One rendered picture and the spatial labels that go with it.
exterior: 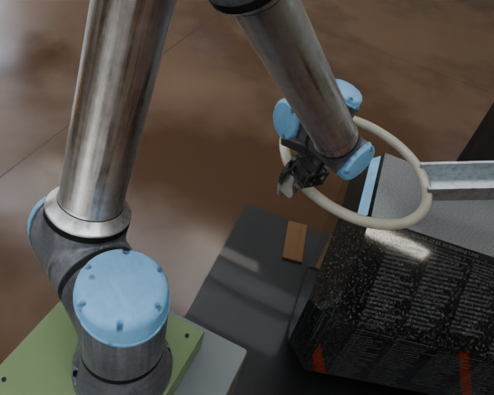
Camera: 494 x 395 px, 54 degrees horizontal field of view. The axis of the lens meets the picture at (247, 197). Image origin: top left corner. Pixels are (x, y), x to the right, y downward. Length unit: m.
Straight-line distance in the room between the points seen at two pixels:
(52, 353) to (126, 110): 0.53
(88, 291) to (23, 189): 1.89
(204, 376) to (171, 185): 1.66
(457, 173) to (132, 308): 1.16
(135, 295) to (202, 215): 1.74
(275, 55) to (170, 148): 2.22
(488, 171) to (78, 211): 1.25
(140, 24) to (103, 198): 0.30
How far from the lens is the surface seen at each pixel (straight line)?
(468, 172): 1.66
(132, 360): 0.85
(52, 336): 1.08
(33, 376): 1.04
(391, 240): 1.54
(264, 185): 2.73
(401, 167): 1.76
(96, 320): 0.78
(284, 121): 1.05
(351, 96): 1.13
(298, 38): 0.67
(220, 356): 1.13
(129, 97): 0.72
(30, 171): 2.75
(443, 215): 1.66
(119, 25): 0.68
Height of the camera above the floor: 1.86
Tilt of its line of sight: 45 degrees down
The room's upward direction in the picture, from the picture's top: 14 degrees clockwise
